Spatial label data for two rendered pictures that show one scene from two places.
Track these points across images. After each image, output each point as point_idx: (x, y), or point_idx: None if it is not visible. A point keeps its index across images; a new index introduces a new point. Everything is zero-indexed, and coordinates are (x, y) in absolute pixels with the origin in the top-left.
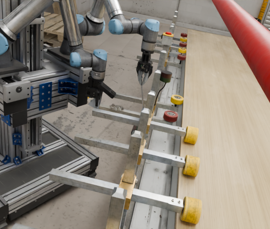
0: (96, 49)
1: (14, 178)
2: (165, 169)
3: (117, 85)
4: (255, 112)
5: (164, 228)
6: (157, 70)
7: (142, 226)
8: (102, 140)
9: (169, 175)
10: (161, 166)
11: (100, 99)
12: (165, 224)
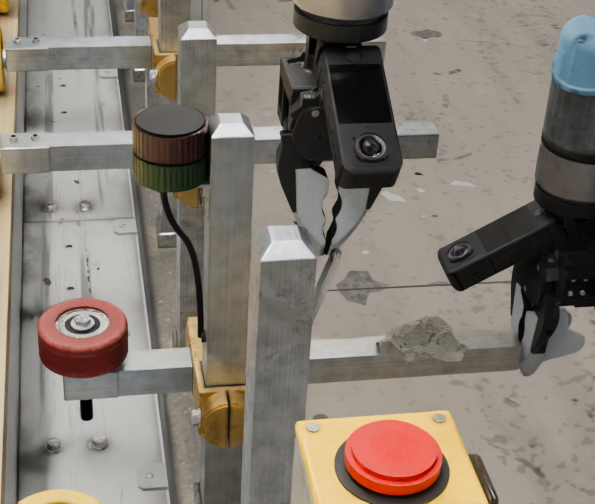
0: None
1: None
2: (54, 464)
3: None
4: None
5: (30, 255)
6: (236, 113)
7: (100, 246)
8: (294, 39)
9: (31, 436)
10: (77, 469)
11: (529, 321)
12: (27, 266)
